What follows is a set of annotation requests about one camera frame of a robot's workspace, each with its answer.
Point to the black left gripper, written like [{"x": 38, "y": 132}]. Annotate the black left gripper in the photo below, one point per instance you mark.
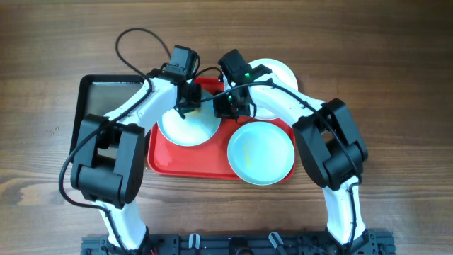
[{"x": 197, "y": 98}]

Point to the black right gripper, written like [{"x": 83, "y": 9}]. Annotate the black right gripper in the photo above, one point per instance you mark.
[{"x": 221, "y": 110}]

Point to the light blue plate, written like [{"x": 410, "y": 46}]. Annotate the light blue plate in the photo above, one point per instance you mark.
[
  {"x": 261, "y": 153},
  {"x": 198, "y": 126}
]

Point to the green yellow sponge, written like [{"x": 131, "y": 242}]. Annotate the green yellow sponge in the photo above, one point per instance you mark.
[{"x": 189, "y": 110}]

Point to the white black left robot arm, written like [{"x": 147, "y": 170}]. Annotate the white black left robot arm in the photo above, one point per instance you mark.
[{"x": 107, "y": 153}]

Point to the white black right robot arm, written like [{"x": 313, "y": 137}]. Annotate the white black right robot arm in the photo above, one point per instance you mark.
[{"x": 330, "y": 146}]

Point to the red plastic tray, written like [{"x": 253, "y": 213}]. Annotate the red plastic tray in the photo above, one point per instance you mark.
[{"x": 206, "y": 160}]

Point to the black water tray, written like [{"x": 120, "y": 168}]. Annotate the black water tray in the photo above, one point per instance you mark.
[{"x": 100, "y": 94}]

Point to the white round plate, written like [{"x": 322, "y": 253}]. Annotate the white round plate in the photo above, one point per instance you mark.
[{"x": 267, "y": 75}]

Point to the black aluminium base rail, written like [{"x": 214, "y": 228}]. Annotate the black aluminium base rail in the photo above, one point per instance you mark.
[{"x": 369, "y": 242}]

